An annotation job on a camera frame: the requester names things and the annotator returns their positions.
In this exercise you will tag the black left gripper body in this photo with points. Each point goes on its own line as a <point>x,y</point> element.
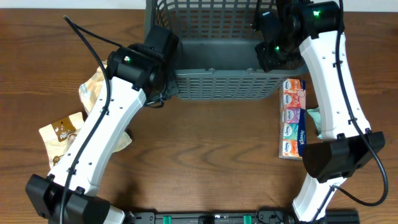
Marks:
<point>168,85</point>

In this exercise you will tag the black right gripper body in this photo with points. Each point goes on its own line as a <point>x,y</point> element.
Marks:
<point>277,53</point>

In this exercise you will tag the grey plastic lattice basket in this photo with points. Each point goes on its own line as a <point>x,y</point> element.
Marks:
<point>216,57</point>

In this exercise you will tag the teal small snack packet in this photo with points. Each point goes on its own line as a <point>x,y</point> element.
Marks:
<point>316,116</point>

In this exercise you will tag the Kleenex tissue multipack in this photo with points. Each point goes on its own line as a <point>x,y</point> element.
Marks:
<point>293,135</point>

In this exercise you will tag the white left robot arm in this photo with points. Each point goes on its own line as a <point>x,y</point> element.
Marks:
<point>134,76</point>

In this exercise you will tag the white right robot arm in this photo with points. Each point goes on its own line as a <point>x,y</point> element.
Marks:
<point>314,32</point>

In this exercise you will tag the beige crumpled snack pouch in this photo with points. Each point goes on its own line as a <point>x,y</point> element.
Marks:
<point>89,90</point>

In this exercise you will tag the beige pouch with hang hole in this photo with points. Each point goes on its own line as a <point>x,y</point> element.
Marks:
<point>125,140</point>

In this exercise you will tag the white brown Pancee snack bag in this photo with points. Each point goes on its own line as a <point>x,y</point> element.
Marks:
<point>59,136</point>

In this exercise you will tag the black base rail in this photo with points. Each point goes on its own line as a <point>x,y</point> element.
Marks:
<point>259,217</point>

